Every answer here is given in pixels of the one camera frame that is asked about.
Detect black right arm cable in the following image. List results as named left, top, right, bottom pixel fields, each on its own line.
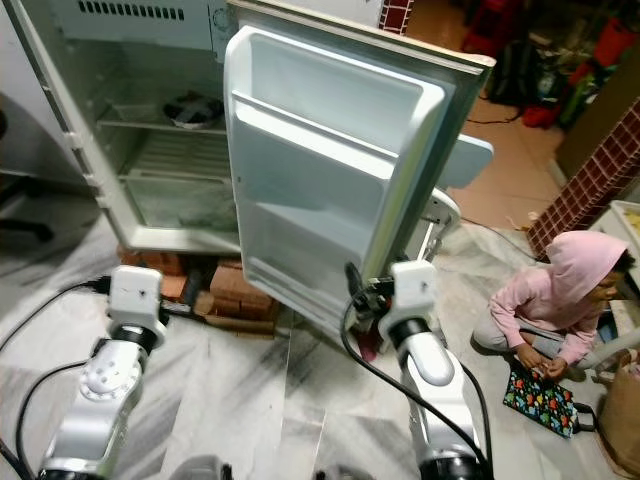
left=340, top=261, right=493, bottom=463

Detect white fridge door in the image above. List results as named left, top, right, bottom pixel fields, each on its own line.
left=223, top=0, right=497, bottom=337

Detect white wire fridge shelf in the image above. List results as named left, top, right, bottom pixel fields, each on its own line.
left=118, top=130, right=229, bottom=188

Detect small red block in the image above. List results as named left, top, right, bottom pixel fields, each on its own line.
left=358, top=330, right=383, bottom=362

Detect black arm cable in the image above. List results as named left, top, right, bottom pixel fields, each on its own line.
left=340, top=261, right=493, bottom=463
left=14, top=362, right=89, bottom=480
left=0, top=278, right=113, bottom=336

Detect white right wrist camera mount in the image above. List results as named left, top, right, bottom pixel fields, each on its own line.
left=390, top=259, right=439, bottom=322

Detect red bricks under fridge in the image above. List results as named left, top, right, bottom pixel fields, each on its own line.
left=118, top=248, right=288, bottom=323

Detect black bag with colourful print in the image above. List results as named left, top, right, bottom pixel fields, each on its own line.
left=502, top=361, right=597, bottom=440

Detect grey left robot leg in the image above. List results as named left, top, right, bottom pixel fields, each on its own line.
left=169, top=455, right=233, bottom=480

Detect child in pink hoodie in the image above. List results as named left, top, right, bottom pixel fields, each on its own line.
left=472, top=230, right=633, bottom=381

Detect white rounded appliance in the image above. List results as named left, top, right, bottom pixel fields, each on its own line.
left=418, top=188, right=462, bottom=263

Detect red brick low wall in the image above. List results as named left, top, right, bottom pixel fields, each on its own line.
left=527, top=128, right=640, bottom=258

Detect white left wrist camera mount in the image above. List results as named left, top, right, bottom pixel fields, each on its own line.
left=109, top=264, right=167, bottom=327

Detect white fridge cabinet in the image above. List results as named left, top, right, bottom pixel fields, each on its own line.
left=15, top=0, right=243, bottom=257

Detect grey robot leg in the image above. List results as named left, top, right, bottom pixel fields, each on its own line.
left=169, top=455, right=233, bottom=480
left=314, top=464, right=373, bottom=480

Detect grey right robot leg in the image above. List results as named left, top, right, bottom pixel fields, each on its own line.
left=314, top=464, right=373, bottom=480

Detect brown sack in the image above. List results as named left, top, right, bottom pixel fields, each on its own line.
left=598, top=368, right=640, bottom=477

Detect white tray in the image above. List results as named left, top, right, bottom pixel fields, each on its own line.
left=594, top=199, right=640, bottom=243

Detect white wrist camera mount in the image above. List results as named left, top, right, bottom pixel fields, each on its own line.
left=109, top=264, right=167, bottom=327
left=390, top=259, right=439, bottom=322

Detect red bag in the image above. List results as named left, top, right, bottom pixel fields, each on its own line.
left=520, top=103, right=563, bottom=130

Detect round glass bowl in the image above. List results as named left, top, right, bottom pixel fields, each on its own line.
left=163, top=93, right=225, bottom=131

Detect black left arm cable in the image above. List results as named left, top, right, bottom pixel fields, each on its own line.
left=14, top=362, right=89, bottom=480
left=0, top=278, right=113, bottom=336

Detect pale blue plastic panel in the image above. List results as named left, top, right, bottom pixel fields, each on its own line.
left=438, top=134, right=495, bottom=192

